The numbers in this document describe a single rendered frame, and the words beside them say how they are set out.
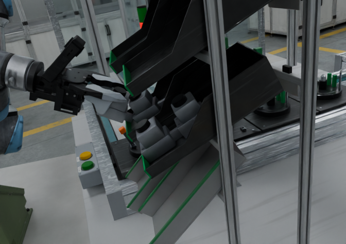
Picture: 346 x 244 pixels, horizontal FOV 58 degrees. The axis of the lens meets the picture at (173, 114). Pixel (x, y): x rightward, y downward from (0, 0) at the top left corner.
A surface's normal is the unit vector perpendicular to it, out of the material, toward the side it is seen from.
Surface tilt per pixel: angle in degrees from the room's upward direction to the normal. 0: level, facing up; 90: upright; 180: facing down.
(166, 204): 45
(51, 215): 0
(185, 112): 90
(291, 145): 90
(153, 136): 90
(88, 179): 90
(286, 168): 0
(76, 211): 0
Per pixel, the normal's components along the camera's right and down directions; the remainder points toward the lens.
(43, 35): 0.47, 0.32
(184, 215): 0.17, 0.40
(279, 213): -0.15, -0.89
